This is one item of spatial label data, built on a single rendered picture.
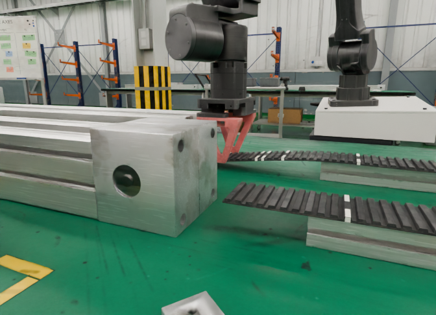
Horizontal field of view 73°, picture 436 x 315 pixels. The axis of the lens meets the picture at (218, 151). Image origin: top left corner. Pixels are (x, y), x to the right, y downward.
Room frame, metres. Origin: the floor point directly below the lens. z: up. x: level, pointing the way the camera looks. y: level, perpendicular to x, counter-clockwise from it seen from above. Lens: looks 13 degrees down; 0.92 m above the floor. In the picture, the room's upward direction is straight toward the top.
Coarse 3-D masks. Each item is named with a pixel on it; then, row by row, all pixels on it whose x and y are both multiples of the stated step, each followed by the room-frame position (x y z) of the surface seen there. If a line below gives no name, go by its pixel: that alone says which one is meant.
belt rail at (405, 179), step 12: (324, 168) 0.40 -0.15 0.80; (336, 168) 0.40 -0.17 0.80; (348, 168) 0.39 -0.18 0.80; (360, 168) 0.39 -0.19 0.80; (372, 168) 0.38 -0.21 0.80; (384, 168) 0.38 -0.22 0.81; (324, 180) 0.40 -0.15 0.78; (336, 180) 0.40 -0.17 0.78; (348, 180) 0.39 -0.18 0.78; (360, 180) 0.39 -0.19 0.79; (372, 180) 0.38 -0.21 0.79; (384, 180) 0.38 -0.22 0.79; (396, 180) 0.37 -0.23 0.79; (408, 180) 0.37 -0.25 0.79; (420, 180) 0.37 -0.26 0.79; (432, 180) 0.36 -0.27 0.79
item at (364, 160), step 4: (356, 156) 0.41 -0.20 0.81; (360, 156) 0.42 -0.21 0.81; (364, 156) 0.41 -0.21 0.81; (368, 156) 0.42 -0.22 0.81; (356, 160) 0.39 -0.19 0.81; (360, 160) 0.38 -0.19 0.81; (364, 160) 0.39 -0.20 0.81; (368, 160) 0.39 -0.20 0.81; (356, 164) 0.38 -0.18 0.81; (360, 164) 0.38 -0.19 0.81; (364, 164) 0.37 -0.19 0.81; (368, 164) 0.37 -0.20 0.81
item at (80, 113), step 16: (0, 112) 0.61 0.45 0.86; (16, 112) 0.59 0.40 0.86; (32, 112) 0.58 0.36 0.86; (48, 112) 0.56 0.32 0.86; (64, 112) 0.55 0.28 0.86; (80, 112) 0.53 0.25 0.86; (96, 112) 0.53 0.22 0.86; (112, 112) 0.53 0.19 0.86; (128, 112) 0.58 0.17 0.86; (144, 112) 0.57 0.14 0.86; (160, 112) 0.55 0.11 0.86; (176, 112) 0.54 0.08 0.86; (192, 112) 0.53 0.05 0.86
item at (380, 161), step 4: (372, 156) 0.41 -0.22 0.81; (380, 156) 0.41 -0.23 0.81; (372, 160) 0.39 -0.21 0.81; (376, 160) 0.39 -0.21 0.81; (380, 160) 0.39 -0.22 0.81; (384, 160) 0.39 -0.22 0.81; (372, 164) 0.37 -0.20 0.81; (376, 164) 0.37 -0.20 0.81; (380, 164) 0.38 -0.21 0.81; (384, 164) 0.37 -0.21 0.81
